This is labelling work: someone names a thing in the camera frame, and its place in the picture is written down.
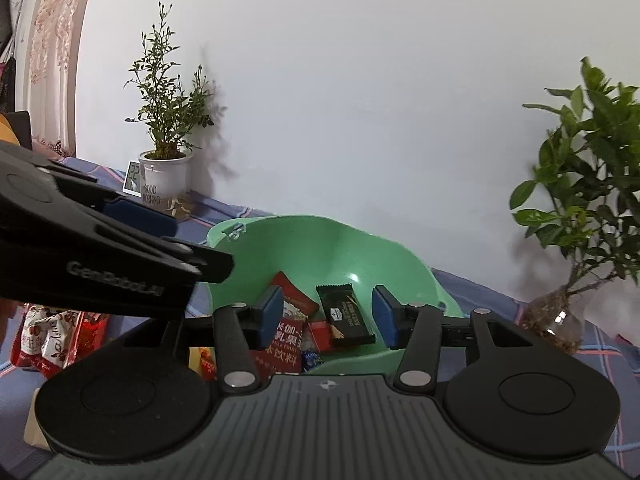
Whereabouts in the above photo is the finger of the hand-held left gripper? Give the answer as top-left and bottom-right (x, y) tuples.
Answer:
(47, 162), (179, 239)
(95, 225), (235, 284)

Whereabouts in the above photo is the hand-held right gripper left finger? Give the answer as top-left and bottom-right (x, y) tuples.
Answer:
(182, 285), (286, 394)

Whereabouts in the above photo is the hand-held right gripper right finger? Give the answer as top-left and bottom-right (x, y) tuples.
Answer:
(371, 285), (533, 392)

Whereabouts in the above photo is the green plastic basin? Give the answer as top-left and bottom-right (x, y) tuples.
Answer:
(192, 215), (463, 376)

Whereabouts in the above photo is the red snack packet with window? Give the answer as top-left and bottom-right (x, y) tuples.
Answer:
(270, 271), (321, 321)

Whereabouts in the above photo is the red drink carton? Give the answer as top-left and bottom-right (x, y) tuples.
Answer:
(250, 317), (306, 376)

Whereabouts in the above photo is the small white desk clock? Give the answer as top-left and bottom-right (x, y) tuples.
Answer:
(122, 161), (146, 195)

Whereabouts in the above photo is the dark chocolate bar packet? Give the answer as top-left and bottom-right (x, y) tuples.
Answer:
(316, 284), (377, 350)

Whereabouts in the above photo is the small red snack packet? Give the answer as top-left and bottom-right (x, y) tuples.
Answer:
(306, 320), (333, 353)

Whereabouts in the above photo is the small-leaf plant in white pot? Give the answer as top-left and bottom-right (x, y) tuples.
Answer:
(125, 2), (216, 221)

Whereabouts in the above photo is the red and white snack bag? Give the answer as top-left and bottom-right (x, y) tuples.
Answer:
(10, 305), (83, 380)

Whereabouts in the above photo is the yellow and red snack packet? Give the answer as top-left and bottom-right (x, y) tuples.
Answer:
(189, 346), (217, 380)

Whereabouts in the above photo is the blue plaid cloth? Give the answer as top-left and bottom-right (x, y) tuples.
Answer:
(0, 155), (640, 480)

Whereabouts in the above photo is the pink patterned curtain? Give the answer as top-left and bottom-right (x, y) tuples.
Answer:
(22, 0), (101, 158)

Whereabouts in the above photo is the leafy plant in glass vase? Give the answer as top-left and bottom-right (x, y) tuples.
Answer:
(510, 57), (640, 356)

